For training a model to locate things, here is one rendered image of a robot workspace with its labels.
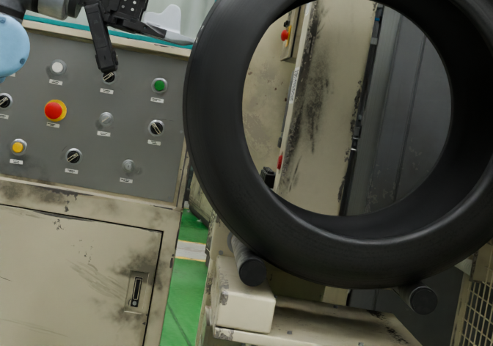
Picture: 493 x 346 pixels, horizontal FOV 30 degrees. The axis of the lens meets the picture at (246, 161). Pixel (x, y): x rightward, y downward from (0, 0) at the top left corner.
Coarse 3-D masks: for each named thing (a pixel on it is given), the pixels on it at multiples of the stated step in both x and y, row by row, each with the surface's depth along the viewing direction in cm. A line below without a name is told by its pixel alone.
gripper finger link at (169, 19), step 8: (168, 8) 151; (176, 8) 151; (144, 16) 150; (152, 16) 150; (160, 16) 151; (168, 16) 151; (176, 16) 151; (160, 24) 151; (168, 24) 151; (176, 24) 151; (168, 32) 150; (176, 32) 151; (168, 40) 151; (176, 40) 151; (184, 40) 152; (192, 40) 152
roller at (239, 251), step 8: (232, 240) 176; (240, 248) 160; (240, 256) 153; (248, 256) 149; (256, 256) 149; (240, 264) 147; (248, 264) 146; (256, 264) 146; (264, 264) 147; (240, 272) 146; (248, 272) 146; (256, 272) 146; (264, 272) 146; (248, 280) 146; (256, 280) 146
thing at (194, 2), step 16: (160, 0) 213; (176, 0) 214; (192, 0) 214; (208, 0) 214; (32, 16) 212; (48, 16) 212; (80, 16) 213; (192, 16) 214; (112, 32) 213; (192, 32) 214
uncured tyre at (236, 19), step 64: (256, 0) 141; (384, 0) 171; (448, 0) 145; (192, 64) 145; (448, 64) 172; (192, 128) 145; (256, 192) 143; (448, 192) 173; (320, 256) 144; (384, 256) 144; (448, 256) 146
